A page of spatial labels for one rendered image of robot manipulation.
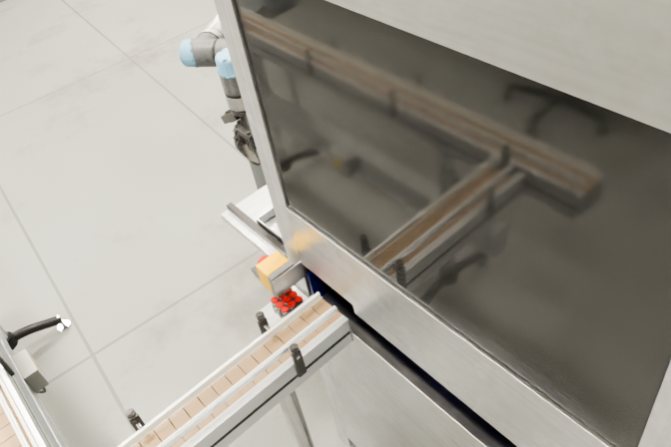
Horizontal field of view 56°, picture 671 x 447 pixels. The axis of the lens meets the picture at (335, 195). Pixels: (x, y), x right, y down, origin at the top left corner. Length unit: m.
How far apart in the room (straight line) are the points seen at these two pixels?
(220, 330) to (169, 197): 1.01
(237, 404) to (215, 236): 1.83
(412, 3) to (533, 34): 0.17
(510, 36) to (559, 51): 0.06
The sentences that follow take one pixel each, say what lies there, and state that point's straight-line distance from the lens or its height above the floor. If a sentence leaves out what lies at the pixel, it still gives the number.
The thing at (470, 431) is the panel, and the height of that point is 0.88.
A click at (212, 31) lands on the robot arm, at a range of 1.82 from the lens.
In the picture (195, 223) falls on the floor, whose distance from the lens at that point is 3.38.
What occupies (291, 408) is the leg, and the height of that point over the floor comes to 0.72.
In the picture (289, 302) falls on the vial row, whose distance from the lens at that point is 1.66.
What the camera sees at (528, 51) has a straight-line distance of 0.73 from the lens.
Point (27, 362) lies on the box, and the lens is 2.39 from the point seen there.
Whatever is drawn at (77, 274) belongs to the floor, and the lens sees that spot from 3.41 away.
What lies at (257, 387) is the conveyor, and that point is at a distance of 1.54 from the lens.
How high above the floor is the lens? 2.20
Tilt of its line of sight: 42 degrees down
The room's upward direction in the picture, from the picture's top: 11 degrees counter-clockwise
